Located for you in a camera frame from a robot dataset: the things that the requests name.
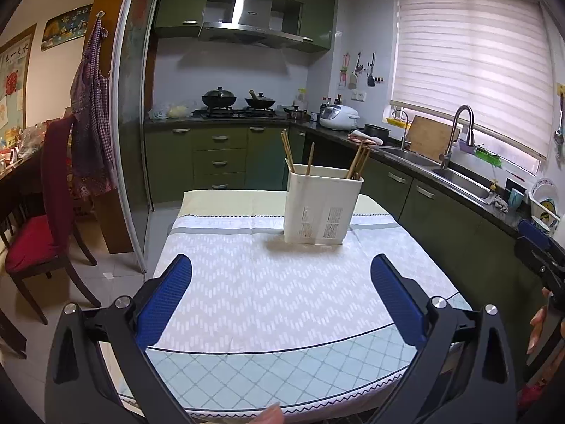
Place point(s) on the tall steel faucet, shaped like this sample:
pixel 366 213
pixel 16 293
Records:
pixel 463 117

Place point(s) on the cluttered side table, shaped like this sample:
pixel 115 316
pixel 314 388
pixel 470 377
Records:
pixel 22 150

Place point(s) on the red seat cushion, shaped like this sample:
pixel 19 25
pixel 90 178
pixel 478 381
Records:
pixel 33 247

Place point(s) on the green corner base cabinet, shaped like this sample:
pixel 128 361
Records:
pixel 441 229

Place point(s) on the green wall cabinet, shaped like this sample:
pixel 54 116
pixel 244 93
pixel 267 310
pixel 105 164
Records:
pixel 181 4
pixel 315 17

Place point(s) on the steel double sink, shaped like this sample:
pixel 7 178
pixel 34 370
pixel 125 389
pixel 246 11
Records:
pixel 459 181

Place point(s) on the white wall socket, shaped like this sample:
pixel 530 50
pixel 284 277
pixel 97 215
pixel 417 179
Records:
pixel 359 96

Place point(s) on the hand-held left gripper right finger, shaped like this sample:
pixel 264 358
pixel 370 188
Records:
pixel 397 300

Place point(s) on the dark wooden chair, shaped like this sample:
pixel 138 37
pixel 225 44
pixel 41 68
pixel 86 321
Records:
pixel 53 212
pixel 11 335

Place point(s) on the small steel pot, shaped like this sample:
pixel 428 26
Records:
pixel 295 113

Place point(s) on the black wok with lid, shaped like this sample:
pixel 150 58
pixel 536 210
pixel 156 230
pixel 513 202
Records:
pixel 260 101
pixel 218 98

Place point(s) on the printed plate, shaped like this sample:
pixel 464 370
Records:
pixel 544 192

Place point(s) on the plastic bag of food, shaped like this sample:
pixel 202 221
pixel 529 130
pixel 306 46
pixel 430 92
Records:
pixel 174 111

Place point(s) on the yellow sink rack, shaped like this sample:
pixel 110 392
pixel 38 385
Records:
pixel 396 120

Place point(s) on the white window blind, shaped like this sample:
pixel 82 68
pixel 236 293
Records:
pixel 468 66

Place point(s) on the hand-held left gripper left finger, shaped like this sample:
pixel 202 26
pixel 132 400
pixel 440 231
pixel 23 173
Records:
pixel 167 300

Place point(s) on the sliding door frame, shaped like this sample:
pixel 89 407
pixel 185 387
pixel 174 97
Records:
pixel 132 119

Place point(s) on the white rice cooker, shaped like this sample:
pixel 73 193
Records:
pixel 340 118

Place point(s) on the framed wall board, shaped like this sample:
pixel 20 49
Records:
pixel 15 79

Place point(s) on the gas stove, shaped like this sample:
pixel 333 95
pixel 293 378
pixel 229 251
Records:
pixel 238 113

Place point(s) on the white patterned tablecloth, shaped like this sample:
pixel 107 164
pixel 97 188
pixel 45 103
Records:
pixel 265 291

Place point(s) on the person's left hand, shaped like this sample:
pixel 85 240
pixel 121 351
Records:
pixel 271 415

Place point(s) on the checked table cover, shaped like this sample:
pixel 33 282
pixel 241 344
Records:
pixel 265 380

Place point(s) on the wooden chopstick with red end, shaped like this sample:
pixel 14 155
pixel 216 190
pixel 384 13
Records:
pixel 355 159

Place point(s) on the black pan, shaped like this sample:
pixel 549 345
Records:
pixel 377 131

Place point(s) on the wooden cutting board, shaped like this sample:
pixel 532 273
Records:
pixel 430 139

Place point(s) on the small steel faucet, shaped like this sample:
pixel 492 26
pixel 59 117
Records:
pixel 401 117

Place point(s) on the pink and white cloth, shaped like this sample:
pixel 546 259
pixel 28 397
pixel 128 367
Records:
pixel 364 139

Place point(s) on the white dish rack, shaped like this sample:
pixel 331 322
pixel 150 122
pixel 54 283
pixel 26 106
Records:
pixel 547 223

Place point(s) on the dark sauce bottles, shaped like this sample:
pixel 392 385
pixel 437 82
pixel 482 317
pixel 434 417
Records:
pixel 329 104

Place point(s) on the white plastic chopstick holder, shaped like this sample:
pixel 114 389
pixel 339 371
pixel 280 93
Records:
pixel 309 203

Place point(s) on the person's right hand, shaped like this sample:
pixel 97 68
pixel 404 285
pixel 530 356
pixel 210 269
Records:
pixel 538 322

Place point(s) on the teal cup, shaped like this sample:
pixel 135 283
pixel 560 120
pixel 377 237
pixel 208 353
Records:
pixel 515 199

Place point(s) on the checked apron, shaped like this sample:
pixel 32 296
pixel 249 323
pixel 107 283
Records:
pixel 95 110

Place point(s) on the hanging kitchen tools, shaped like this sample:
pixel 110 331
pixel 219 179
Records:
pixel 362 73

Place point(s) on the green sponge rack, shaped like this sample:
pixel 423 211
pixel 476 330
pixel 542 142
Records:
pixel 481 152

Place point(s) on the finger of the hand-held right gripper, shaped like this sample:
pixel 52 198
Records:
pixel 534 234

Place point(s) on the steel range hood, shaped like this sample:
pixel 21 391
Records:
pixel 247 13

